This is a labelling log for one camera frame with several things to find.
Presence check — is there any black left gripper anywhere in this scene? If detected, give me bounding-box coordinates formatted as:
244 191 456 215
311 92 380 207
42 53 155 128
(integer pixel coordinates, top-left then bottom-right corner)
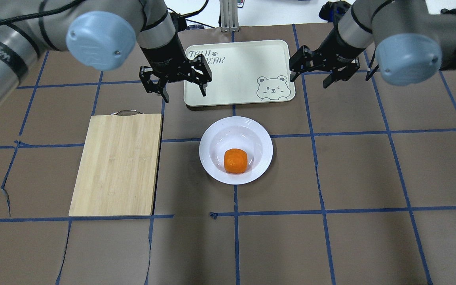
139 40 212 103

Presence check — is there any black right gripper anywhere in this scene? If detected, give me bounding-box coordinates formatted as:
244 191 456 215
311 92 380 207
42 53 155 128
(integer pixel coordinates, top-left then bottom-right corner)
289 34 361 88

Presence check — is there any white round plate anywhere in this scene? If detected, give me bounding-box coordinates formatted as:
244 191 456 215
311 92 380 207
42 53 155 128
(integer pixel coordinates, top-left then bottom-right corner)
199 116 274 185

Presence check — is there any orange fruit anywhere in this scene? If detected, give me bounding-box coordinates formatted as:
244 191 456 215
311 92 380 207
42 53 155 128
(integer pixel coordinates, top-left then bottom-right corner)
223 148 248 174

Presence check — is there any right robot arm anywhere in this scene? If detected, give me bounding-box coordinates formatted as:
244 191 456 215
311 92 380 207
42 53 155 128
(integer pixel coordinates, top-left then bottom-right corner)
289 0 456 88

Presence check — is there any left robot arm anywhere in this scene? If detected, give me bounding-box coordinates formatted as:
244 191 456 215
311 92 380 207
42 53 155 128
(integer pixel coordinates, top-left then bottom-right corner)
0 0 212 105

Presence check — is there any cream bear tray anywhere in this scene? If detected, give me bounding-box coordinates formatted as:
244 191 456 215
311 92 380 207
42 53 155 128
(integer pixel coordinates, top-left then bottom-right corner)
183 40 296 108

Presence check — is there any wooden cutting board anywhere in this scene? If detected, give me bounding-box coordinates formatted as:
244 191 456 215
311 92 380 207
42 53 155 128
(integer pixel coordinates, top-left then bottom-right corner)
68 114 163 218

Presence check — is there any aluminium frame post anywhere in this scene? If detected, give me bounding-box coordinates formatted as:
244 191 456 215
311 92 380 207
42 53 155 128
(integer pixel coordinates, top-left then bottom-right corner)
219 0 239 32

